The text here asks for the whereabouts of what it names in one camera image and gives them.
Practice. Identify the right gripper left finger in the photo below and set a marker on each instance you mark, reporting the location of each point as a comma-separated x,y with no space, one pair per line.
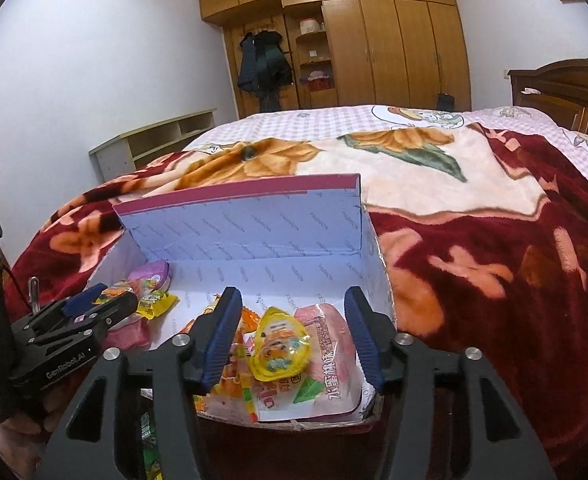
100,435

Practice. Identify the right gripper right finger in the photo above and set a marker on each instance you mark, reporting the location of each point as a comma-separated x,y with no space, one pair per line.
491,437

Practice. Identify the white pink drink pouch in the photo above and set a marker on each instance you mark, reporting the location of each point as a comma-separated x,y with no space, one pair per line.
132,333

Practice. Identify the yellow green candy packet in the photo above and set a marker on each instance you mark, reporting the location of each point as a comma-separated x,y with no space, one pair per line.
155,304

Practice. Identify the orange snack packet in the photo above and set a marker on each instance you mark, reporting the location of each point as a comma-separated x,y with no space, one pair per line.
231,399

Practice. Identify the purple candy tin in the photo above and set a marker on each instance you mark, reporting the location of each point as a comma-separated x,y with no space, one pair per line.
152,276

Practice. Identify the pink peach jelly pouch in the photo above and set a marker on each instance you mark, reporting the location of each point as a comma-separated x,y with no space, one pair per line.
331,384

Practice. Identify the yellow jelly cup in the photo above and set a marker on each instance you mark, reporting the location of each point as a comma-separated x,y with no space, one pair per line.
281,347

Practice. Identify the colourful gummy candy packet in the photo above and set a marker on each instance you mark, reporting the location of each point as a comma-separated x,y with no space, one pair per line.
136,287

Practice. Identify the left hand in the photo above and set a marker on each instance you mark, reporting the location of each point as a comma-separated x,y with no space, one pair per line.
22,440

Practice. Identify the metal binder clip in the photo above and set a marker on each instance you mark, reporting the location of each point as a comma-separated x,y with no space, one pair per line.
34,295

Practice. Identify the pink cardboard box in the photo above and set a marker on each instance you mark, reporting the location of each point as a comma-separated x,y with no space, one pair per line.
285,242

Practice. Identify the red floral plush blanket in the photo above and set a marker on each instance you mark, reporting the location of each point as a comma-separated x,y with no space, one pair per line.
484,230

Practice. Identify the grey low shelf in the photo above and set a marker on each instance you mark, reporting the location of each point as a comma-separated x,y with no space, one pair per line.
134,149

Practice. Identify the wooden headboard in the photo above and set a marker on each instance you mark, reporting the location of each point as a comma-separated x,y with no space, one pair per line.
559,89

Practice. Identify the dark hanging jackets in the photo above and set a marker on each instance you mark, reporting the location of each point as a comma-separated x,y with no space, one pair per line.
264,68

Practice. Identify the wooden wardrobe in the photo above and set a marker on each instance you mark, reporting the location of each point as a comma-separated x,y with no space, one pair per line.
350,52

